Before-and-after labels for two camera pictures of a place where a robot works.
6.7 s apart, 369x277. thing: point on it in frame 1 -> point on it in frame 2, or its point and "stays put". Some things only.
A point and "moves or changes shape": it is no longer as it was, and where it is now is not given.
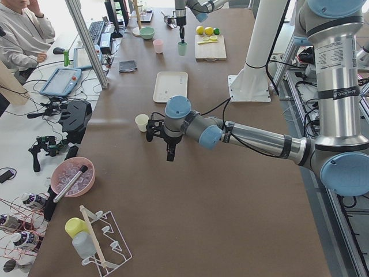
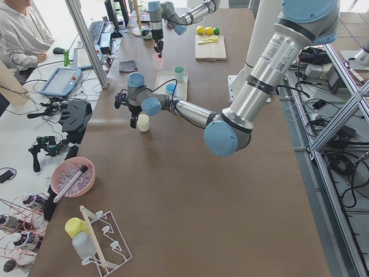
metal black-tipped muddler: x=67 y=187 stays put
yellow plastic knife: x=200 y=42 stays put
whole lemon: x=199 y=30 stays put
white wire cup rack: x=110 y=246 stays put
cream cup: x=142 y=120 stays put
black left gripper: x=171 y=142 -> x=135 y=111
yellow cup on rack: x=74 y=225 stays put
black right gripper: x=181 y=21 -> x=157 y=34
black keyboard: x=95 y=29 stays put
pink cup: x=158 y=44 moves or changes shape
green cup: x=182 y=47 -> x=179 y=71
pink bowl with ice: x=66 y=169 stays put
